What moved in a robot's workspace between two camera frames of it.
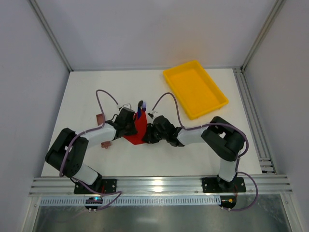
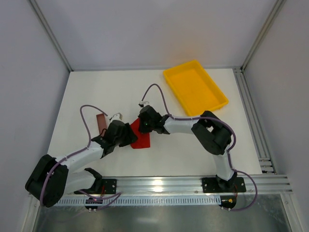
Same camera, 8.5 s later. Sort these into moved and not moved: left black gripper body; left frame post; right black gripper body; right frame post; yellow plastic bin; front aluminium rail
Moved: left black gripper body; right black gripper body
Not moved: left frame post; yellow plastic bin; right frame post; front aluminium rail
